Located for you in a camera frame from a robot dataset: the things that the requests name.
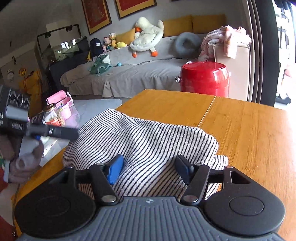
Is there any striped knit sweater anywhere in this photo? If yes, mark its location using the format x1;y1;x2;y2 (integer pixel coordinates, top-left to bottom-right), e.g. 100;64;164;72
63;109;228;198

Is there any red framed wall picture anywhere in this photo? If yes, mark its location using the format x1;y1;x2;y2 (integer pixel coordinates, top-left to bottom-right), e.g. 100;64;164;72
81;0;112;35

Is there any red round stool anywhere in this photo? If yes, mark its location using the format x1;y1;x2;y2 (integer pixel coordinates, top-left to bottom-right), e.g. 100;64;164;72
175;62;230;98

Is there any small plush toys group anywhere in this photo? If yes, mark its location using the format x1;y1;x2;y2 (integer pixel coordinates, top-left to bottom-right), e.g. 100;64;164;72
103;33;127;52

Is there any white duck plush toy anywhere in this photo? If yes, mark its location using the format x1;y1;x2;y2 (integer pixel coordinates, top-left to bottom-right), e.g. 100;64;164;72
130;16;164;58

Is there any grey round neck pillow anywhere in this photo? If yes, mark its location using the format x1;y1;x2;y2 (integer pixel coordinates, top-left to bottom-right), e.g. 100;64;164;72
174;32;202;59

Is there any yellow sofa cushion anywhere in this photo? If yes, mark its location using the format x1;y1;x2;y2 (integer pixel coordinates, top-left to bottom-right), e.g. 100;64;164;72
115;14;226;46

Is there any person's left hand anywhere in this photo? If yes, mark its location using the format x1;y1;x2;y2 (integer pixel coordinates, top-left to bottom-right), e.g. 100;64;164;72
1;135;44;184

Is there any pink storage box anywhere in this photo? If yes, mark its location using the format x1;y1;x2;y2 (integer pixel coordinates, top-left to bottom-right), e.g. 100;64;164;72
47;90;74;120

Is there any snack jar red label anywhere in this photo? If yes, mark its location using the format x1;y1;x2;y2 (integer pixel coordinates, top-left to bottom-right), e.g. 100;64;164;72
43;103;65;126

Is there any pink blanket pile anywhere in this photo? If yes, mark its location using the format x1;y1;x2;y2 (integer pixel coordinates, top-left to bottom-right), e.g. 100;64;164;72
198;25;252;62

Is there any glass fish tank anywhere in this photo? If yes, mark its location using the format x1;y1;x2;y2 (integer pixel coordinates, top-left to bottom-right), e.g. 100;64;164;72
36;24;89;68

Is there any green cloth on sofa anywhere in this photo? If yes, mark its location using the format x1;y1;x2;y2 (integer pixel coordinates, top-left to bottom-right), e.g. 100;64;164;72
89;54;112;76

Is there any grey covered sofa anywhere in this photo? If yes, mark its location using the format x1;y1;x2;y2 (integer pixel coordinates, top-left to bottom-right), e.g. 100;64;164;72
60;36;200;98

